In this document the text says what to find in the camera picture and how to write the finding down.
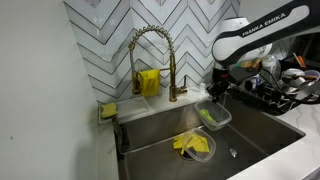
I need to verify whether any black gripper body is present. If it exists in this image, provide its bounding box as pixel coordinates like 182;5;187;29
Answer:
206;67;254;102

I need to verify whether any clear plastic container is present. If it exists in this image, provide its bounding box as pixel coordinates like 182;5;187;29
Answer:
194;99;232;131

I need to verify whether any green vegetable piece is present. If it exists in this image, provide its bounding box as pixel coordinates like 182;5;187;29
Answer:
200;109;215;123

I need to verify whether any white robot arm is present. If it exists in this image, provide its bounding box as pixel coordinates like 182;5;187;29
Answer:
207;0;320;102

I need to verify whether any yellow glove in sink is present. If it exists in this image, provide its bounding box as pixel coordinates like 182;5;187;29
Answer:
173;133;209;154

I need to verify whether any sink drain stopper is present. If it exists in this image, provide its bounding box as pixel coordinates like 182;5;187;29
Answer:
229;148;237;158

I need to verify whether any stainless steel sink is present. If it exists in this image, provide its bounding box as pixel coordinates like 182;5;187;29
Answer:
117;96;304;180

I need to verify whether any black sink caddy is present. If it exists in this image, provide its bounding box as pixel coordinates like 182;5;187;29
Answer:
112;117;132;154

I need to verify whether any small white bottle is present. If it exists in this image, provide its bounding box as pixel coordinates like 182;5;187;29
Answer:
199;83;206;94

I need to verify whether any gold spring faucet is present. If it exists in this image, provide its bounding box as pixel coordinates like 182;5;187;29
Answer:
128;25;187;102

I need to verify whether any clear plastic bottle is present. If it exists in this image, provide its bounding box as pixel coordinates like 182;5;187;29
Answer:
260;55;281;85

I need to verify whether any metal dish rack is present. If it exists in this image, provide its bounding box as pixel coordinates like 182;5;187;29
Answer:
227;59;320;115

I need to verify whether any clear plastic lid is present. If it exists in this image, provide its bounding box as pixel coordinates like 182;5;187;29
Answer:
182;128;216;162

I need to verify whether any yellow glove on faucet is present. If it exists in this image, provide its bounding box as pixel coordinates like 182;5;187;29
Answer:
139;69;160;97

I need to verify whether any white sponge tray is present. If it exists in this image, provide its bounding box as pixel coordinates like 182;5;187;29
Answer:
98;97;151;124

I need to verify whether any yellow green sponge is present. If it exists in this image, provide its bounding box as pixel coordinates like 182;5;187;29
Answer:
101;103;118;118

